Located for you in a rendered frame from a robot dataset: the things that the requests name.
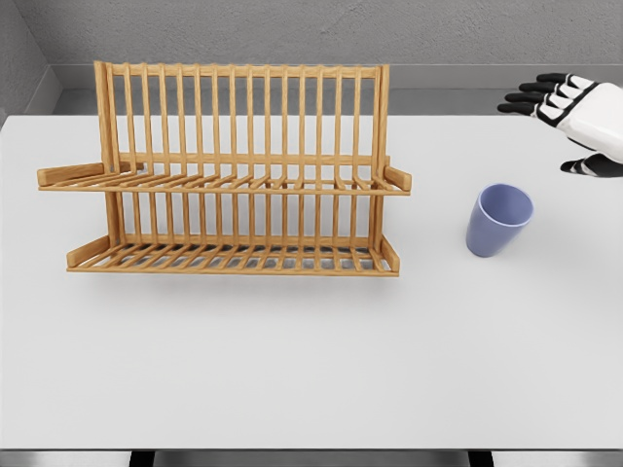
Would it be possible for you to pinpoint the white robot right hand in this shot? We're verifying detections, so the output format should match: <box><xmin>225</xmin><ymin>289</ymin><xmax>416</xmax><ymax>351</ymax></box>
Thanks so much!
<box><xmin>496</xmin><ymin>72</ymin><xmax>623</xmax><ymax>178</ymax></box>

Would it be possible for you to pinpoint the blue-purple plastic cup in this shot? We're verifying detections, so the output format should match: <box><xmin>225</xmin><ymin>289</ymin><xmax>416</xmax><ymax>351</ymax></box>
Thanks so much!
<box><xmin>465</xmin><ymin>182</ymin><xmax>534</xmax><ymax>258</ymax></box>

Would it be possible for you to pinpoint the wooden two-tier dish rack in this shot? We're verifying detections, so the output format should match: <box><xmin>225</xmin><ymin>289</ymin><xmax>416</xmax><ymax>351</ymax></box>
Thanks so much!
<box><xmin>37</xmin><ymin>60</ymin><xmax>413</xmax><ymax>280</ymax></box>

